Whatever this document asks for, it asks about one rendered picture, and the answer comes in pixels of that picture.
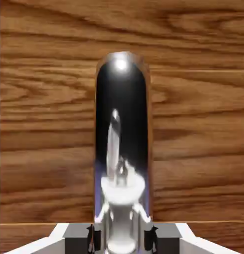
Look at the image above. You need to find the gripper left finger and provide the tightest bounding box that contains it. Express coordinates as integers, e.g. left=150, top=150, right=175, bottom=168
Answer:
left=3, top=223, right=102, bottom=254

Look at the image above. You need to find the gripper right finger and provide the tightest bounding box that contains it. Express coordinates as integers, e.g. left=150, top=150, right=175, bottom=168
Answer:
left=143, top=223, right=242, bottom=254

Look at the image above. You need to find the wooden cabinet door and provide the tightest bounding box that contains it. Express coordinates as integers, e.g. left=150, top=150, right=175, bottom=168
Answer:
left=0, top=0, right=244, bottom=224

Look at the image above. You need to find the curved shiny metal handle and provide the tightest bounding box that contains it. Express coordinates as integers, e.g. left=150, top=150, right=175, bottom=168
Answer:
left=93, top=51, right=154, bottom=254

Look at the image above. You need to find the wooden cabinet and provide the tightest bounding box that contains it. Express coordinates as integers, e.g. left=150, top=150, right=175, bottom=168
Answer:
left=0, top=0, right=244, bottom=254

